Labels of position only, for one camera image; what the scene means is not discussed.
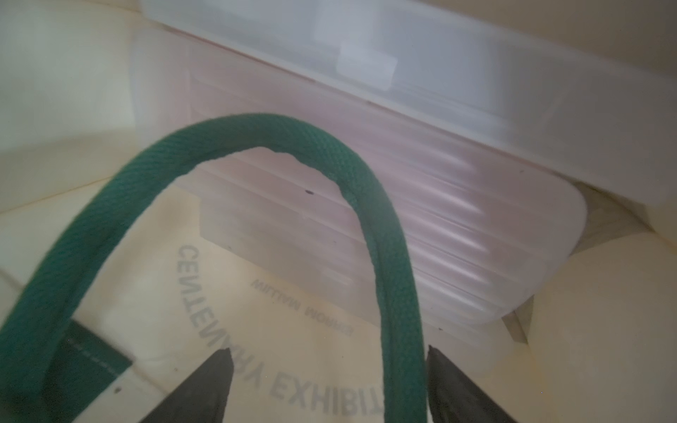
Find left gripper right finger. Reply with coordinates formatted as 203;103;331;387
427;345;517;423

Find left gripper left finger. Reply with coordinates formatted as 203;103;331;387
140;348;234;423

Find cream canvas tote bag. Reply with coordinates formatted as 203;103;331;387
1;1;676;422

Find clear translucent pencil case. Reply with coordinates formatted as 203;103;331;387
140;1;676;204

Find pink translucent pencil case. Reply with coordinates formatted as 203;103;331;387
130;28;587;326

